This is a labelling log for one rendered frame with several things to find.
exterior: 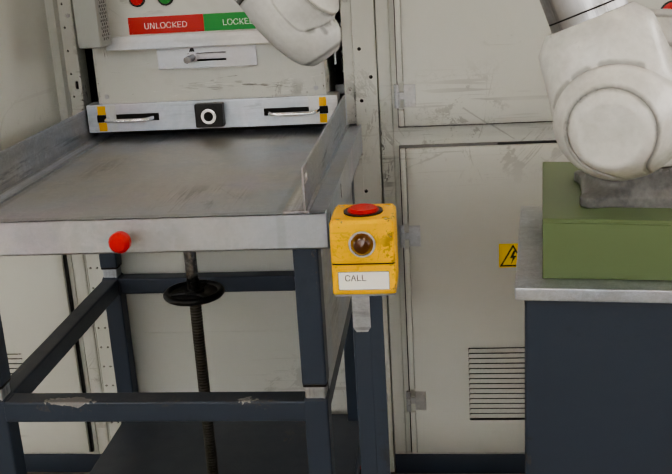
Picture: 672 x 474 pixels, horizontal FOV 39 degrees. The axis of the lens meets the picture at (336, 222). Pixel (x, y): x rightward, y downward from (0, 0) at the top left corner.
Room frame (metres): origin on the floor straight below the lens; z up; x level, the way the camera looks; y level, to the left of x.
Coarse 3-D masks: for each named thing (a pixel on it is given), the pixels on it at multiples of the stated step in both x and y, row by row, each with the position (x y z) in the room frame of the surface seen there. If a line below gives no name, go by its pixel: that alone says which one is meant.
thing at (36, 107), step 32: (0, 0) 1.94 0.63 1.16; (32, 0) 2.06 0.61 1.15; (0, 32) 1.92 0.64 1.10; (32, 32) 2.04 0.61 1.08; (0, 64) 1.90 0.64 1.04; (32, 64) 2.02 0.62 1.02; (64, 64) 2.10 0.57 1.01; (0, 96) 1.89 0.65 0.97; (32, 96) 2.00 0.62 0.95; (64, 96) 2.11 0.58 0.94; (0, 128) 1.87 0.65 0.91; (32, 128) 1.99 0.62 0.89
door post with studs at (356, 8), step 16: (352, 0) 2.03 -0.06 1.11; (368, 0) 2.03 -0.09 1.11; (352, 16) 2.03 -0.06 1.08; (368, 16) 2.03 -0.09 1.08; (352, 32) 2.03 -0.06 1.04; (368, 32) 2.03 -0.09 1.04; (352, 48) 2.04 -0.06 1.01; (368, 48) 2.03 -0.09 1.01; (352, 64) 2.04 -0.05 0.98; (368, 64) 2.03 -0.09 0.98; (352, 80) 2.04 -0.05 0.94; (368, 80) 2.03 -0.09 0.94; (352, 96) 2.04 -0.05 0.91; (368, 96) 2.03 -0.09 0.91; (352, 112) 2.04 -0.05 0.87; (368, 112) 2.03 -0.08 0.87; (368, 128) 2.03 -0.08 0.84; (368, 144) 2.03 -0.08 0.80; (368, 160) 2.03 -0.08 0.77; (368, 176) 2.03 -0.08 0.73; (368, 192) 2.03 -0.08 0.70; (384, 304) 2.03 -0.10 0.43; (384, 320) 2.03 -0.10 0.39; (384, 336) 2.03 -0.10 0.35
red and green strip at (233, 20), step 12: (240, 12) 2.00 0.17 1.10; (132, 24) 2.03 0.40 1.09; (144, 24) 2.03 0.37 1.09; (156, 24) 2.02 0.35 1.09; (168, 24) 2.02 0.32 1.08; (180, 24) 2.02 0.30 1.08; (192, 24) 2.01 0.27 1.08; (204, 24) 2.01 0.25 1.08; (216, 24) 2.01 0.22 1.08; (228, 24) 2.01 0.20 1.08; (240, 24) 2.00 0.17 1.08; (252, 24) 2.00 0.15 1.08
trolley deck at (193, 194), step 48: (144, 144) 1.96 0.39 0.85; (192, 144) 1.93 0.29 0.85; (240, 144) 1.90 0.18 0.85; (288, 144) 1.87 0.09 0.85; (48, 192) 1.59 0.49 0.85; (96, 192) 1.57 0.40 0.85; (144, 192) 1.55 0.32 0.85; (192, 192) 1.53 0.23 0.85; (240, 192) 1.51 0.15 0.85; (288, 192) 1.49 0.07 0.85; (336, 192) 1.49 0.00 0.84; (0, 240) 1.41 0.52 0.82; (48, 240) 1.41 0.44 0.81; (96, 240) 1.40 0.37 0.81; (144, 240) 1.39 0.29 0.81; (192, 240) 1.38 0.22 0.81; (240, 240) 1.37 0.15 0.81; (288, 240) 1.36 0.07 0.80
